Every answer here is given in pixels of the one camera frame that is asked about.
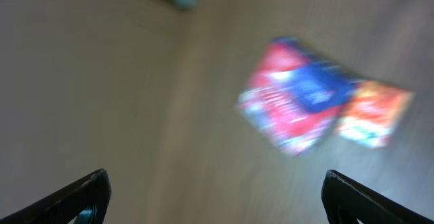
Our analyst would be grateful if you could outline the orange small carton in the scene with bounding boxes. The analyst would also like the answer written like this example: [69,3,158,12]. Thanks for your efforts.
[336,80,414,148]

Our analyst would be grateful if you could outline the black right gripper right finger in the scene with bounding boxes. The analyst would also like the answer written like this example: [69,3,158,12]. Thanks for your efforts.
[321,170,433,224]

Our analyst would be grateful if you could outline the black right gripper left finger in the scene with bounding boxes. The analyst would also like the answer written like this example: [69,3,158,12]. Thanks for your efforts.
[1,168,111,224]

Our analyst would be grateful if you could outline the red Carefree liner pack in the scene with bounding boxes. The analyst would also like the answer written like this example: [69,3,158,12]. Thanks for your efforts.
[237,37,359,155]

